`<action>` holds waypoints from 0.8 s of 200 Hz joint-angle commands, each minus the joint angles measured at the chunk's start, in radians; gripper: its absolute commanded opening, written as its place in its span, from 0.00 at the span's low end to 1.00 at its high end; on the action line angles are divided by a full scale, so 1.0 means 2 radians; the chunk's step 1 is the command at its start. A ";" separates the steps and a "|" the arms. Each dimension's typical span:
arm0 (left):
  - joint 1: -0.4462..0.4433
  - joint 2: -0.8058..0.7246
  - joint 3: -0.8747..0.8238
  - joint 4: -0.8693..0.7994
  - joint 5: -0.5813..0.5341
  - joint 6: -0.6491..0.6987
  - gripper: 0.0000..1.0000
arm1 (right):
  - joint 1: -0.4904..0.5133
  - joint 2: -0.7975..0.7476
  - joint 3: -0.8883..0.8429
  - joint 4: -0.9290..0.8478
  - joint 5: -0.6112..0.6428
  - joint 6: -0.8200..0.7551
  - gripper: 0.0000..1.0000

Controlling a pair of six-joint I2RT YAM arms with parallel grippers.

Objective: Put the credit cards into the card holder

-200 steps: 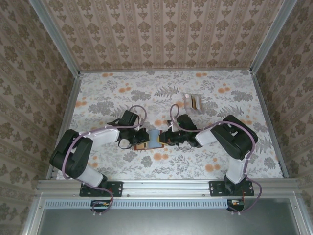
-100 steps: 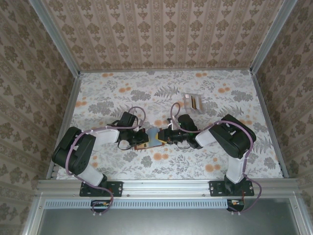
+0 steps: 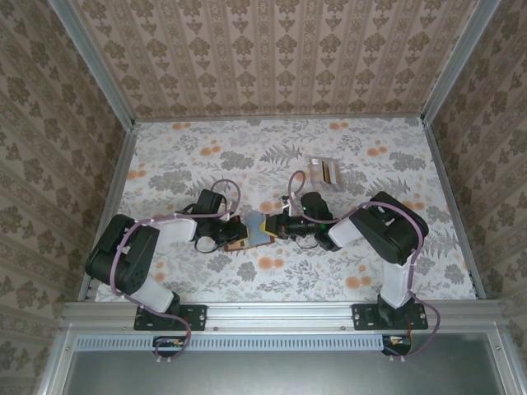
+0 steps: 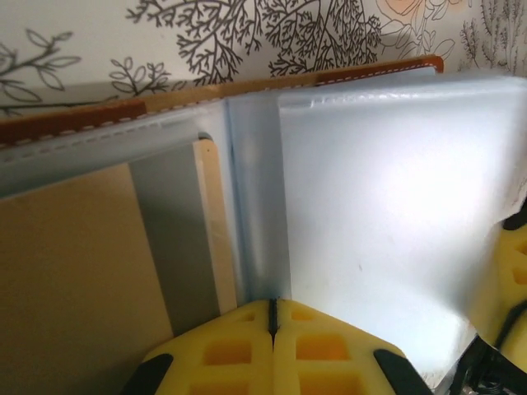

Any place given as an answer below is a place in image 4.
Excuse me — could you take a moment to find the cream credit card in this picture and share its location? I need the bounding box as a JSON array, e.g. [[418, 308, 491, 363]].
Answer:
[[191, 138, 239, 316]]

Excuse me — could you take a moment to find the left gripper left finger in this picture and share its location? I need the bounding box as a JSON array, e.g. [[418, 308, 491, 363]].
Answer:
[[143, 299, 274, 395]]

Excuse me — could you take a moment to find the brown leather card holder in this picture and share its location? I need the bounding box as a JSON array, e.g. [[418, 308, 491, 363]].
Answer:
[[0, 54, 527, 395]]

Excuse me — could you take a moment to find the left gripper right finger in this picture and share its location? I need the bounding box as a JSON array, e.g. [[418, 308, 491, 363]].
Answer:
[[272, 299, 407, 395]]

